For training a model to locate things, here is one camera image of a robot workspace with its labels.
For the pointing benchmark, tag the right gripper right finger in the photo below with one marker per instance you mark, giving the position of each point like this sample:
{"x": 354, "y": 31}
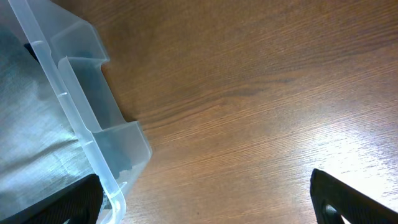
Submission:
{"x": 334, "y": 202}

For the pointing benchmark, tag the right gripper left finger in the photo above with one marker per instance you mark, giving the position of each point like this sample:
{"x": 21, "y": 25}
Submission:
{"x": 78, "y": 203}

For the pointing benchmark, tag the light blue jeans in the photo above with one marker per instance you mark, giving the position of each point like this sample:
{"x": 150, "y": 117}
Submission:
{"x": 40, "y": 153}

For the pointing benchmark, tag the dark teal garment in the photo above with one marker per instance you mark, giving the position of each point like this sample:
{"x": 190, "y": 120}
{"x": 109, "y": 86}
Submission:
{"x": 102, "y": 111}

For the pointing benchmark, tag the clear plastic storage bin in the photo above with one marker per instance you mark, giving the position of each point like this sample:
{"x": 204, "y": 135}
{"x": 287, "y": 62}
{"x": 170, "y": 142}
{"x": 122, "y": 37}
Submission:
{"x": 50, "y": 33}

